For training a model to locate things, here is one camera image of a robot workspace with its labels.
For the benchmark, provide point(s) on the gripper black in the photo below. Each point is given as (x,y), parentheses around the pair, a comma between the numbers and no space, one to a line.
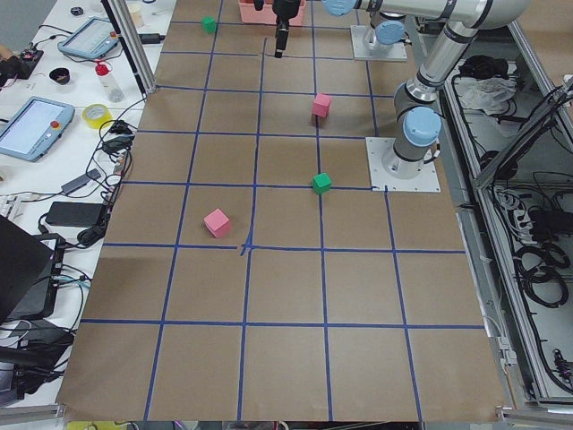
(283,10)

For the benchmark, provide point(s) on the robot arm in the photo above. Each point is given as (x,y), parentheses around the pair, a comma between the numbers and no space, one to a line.
(388,28)
(463,20)

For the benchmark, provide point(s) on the pink plastic bin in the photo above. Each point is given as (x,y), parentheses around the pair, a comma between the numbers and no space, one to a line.
(266,15)

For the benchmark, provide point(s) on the green cube near bin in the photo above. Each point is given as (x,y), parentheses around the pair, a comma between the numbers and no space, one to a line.
(209,24)

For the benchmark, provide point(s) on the pink cube near centre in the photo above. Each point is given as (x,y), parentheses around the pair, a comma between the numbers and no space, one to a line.
(321,105)

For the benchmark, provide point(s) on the pink cube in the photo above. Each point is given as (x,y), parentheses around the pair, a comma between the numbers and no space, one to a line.
(321,105)
(217,223)

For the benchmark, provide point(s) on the green cube near base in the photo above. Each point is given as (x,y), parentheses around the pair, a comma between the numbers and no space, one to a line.
(321,183)

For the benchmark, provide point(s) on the clear bottle red cap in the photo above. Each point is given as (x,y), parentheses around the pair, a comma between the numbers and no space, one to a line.
(109,83)

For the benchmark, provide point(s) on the teach pendant far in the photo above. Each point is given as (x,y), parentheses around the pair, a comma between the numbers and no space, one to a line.
(93,40)

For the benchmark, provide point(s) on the teach pendant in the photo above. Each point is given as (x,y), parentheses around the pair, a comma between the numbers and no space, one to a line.
(93,40)
(35,128)

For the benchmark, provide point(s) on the pink cube far side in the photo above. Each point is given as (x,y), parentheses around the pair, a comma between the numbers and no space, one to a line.
(217,223)

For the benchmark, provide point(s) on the yellow tape roll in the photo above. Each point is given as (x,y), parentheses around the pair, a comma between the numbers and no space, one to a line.
(97,116)

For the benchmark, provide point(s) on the white rag pile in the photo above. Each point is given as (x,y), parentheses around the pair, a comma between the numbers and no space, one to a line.
(492,95)

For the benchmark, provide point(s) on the black bowl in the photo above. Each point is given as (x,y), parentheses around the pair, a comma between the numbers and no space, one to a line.
(60,75)

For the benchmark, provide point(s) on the teach pendant near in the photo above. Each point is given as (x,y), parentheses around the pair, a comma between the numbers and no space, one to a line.
(35,128)

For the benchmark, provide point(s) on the black power adapter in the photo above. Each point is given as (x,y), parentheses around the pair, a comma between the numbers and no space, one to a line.
(74,214)

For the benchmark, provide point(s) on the black laptop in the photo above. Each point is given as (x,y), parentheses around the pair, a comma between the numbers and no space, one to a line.
(29,267)

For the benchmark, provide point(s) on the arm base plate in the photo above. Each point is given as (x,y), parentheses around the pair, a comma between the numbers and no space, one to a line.
(389,173)
(367,49)

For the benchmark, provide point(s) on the aluminium frame post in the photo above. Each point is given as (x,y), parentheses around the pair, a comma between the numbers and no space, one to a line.
(118,13)

